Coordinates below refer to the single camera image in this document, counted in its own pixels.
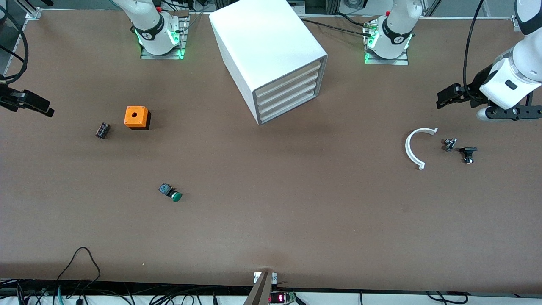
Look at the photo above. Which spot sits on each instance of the white drawer cabinet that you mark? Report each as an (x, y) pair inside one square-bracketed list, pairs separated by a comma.
[(262, 42)]

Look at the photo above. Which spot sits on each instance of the orange box with hole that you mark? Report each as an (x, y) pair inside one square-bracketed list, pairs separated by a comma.
[(135, 115)]

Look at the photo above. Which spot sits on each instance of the green mushroom push button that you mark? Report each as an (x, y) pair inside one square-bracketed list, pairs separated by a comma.
[(171, 192)]

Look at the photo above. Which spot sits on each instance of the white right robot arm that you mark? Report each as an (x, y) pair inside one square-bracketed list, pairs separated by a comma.
[(151, 23)]

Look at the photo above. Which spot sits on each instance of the circuit board with red display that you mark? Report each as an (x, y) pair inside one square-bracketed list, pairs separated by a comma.
[(281, 298)]

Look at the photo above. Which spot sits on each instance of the white drawer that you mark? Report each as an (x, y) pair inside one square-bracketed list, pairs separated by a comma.
[(289, 98), (288, 90), (288, 80), (290, 108)]

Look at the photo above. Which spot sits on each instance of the small metal valve fitting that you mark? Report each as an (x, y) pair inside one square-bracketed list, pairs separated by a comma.
[(449, 145)]

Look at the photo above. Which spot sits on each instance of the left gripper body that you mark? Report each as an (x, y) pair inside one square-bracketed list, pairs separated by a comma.
[(477, 86)]

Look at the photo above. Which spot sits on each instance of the metal camera mount bar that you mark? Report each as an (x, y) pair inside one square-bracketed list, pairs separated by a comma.
[(261, 290)]

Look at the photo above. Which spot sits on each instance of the black flat-head switch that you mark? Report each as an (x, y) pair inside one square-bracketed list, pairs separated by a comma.
[(468, 151)]

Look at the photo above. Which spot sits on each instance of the white semicircular bracket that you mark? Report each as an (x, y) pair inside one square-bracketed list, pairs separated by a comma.
[(408, 148)]

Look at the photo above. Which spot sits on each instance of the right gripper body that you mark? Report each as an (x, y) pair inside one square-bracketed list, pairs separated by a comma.
[(9, 97)]

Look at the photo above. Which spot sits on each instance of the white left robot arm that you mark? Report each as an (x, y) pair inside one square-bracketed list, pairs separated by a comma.
[(394, 36)]

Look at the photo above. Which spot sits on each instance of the small black electrical component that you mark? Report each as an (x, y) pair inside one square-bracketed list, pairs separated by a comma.
[(102, 130)]

